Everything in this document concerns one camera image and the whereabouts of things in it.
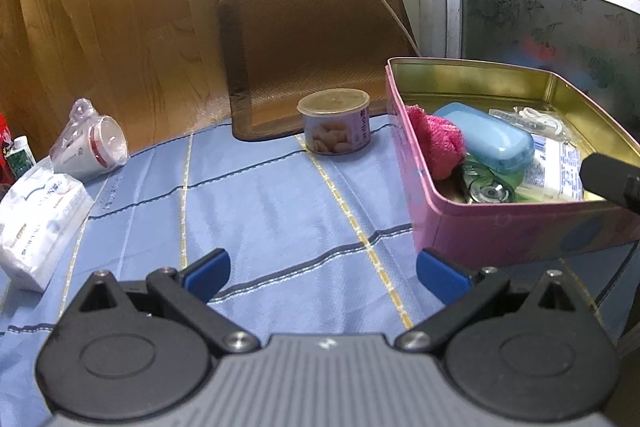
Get pink tin box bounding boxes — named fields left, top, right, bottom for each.
left=385, top=57, right=640, bottom=270

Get wooden board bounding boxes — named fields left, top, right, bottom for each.
left=0, top=0, right=236, bottom=168

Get round can with clear lid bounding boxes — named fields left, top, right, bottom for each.
left=297, top=89, right=372, bottom=156

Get white tissue pack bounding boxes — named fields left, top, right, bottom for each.
left=0, top=157, right=96, bottom=293

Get blue plastic case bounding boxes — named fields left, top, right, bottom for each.
left=432, top=102, right=536, bottom=175

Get blue striped bed sheet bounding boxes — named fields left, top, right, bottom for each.
left=0, top=114, right=640, bottom=358

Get brown woven seat mat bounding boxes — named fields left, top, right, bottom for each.
left=217, top=0, right=421, bottom=142

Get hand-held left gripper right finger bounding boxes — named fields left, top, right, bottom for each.
left=416, top=248, right=598, bottom=353

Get earphones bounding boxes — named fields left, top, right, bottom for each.
left=487, top=106, right=573, bottom=142

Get pink fluffy cloth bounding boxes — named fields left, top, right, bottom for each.
left=405, top=105, right=468, bottom=182

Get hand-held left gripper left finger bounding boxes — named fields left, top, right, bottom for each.
left=70, top=248, right=261, bottom=353

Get green round object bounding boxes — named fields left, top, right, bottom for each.
left=452, top=159, right=526, bottom=205

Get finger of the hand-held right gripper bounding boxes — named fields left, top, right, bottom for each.
left=580, top=152, right=640, bottom=210

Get white printed plastic packet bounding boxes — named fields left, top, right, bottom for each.
left=515, top=134, right=588, bottom=202

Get white cup in plastic bag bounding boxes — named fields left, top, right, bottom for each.
left=49, top=98, right=130, bottom=182

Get green and white tube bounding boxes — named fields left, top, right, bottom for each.
left=5, top=135, right=38, bottom=180

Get red packet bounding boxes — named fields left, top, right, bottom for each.
left=0, top=114, right=13, bottom=185

